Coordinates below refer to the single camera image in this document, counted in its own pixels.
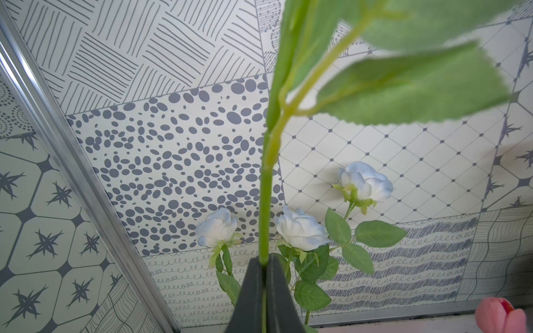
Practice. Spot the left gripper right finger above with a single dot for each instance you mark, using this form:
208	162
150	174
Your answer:
281	313

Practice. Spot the pink tulip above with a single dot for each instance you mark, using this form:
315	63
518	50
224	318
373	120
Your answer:
498	315

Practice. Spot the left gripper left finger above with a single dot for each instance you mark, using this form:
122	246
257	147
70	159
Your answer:
248	314

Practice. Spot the cream white rose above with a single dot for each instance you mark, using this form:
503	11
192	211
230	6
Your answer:
376	63

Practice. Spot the white-blue rose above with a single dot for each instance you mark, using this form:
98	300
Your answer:
219	233
305	252
362	187

